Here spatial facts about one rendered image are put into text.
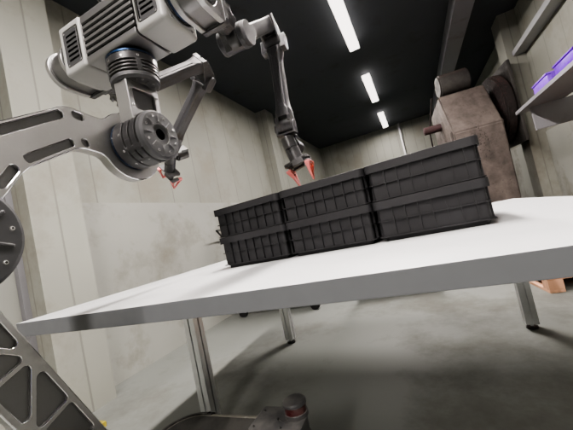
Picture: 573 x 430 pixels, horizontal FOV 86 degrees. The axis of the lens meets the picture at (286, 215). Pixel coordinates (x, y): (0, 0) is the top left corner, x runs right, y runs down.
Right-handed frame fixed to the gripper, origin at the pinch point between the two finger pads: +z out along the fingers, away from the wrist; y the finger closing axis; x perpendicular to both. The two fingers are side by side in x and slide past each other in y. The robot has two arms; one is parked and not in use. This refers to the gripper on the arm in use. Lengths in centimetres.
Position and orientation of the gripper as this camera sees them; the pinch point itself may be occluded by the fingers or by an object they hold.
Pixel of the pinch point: (306, 181)
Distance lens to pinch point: 122.5
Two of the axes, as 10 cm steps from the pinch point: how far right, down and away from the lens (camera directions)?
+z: 3.9, 9.0, -1.7
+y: -8.3, 4.3, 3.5
